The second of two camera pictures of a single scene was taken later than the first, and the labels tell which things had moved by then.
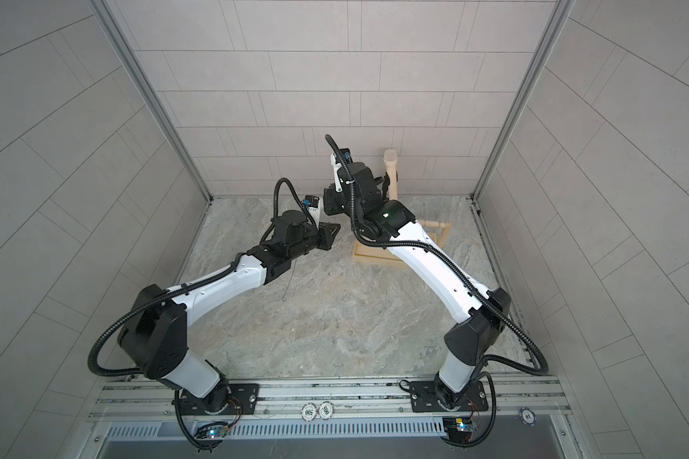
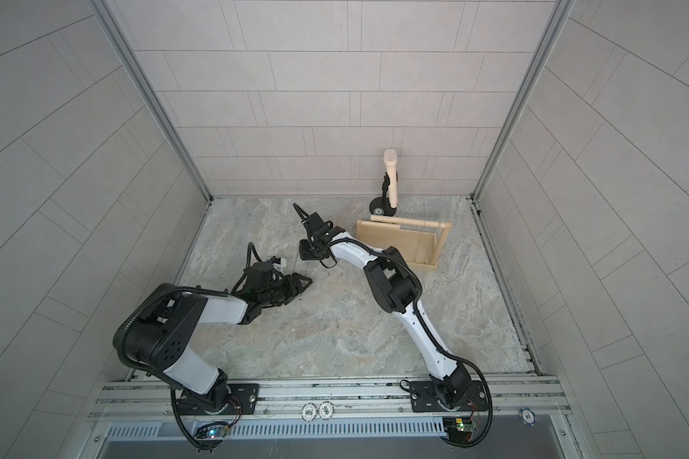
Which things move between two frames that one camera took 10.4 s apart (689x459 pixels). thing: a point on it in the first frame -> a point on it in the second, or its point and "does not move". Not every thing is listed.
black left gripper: [322, 232] -> [295, 293]
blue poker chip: [527, 416] does not move
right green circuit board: [463, 426] does not move
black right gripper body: [339, 199] -> [314, 248]
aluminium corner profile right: [560, 16] does not move
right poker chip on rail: [326, 410] does not move
